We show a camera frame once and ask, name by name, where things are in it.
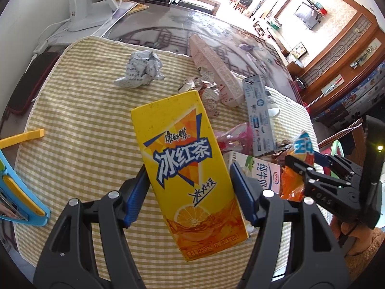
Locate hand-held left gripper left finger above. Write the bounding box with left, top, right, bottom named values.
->
left=33, top=164, right=151, bottom=289

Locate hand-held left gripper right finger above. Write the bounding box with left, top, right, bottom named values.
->
left=229, top=161, right=352, bottom=289

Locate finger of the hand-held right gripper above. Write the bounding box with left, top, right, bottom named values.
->
left=284, top=155, right=365, bottom=224
left=313, top=153, right=363, bottom=187

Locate red bin with green rim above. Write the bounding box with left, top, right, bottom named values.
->
left=329, top=140, right=349, bottom=177

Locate orange snack packet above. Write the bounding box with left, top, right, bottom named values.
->
left=280, top=131, right=315, bottom=201

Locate yellow iced tea carton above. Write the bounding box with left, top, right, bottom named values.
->
left=131, top=90, right=250, bottom=262

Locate printed paper ball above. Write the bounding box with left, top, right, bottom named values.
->
left=114, top=51, right=165, bottom=88

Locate white milk carton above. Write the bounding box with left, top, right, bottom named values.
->
left=223, top=151, right=282, bottom=196

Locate pink plastic wrapper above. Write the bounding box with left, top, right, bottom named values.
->
left=215, top=122, right=255, bottom=157

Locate crumpled brown wrapper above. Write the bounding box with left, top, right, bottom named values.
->
left=272, top=140, right=294, bottom=160

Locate grey toothpaste box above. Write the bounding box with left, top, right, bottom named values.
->
left=242, top=74, right=279, bottom=157

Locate blue cartoon door curtain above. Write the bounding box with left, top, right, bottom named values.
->
left=313, top=63, right=385, bottom=121

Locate yellow checkered table mat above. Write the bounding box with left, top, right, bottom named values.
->
left=13, top=36, right=319, bottom=283

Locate white paper cup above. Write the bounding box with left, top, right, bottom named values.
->
left=265, top=87, right=281, bottom=118

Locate blue yellow plastic toy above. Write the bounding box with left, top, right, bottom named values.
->
left=0, top=149, right=51, bottom=226

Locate crumpled foil wrapper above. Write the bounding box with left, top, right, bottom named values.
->
left=177, top=77, right=223, bottom=118

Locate yellow plastic strip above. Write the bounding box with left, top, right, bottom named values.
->
left=0, top=129, right=45, bottom=149

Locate small framed picture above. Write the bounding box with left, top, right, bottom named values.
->
left=290, top=42, right=309, bottom=59

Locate long pink cardboard box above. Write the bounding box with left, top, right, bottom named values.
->
left=189, top=34, right=245, bottom=108

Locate dark red pad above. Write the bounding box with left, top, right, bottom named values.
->
left=6, top=51, right=62, bottom=115

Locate white desk fan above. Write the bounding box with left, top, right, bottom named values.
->
left=69, top=0, right=121, bottom=32

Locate thin booklet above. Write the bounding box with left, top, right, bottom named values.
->
left=113, top=0, right=149, bottom=21

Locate wall television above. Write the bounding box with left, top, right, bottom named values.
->
left=294, top=0, right=322, bottom=31

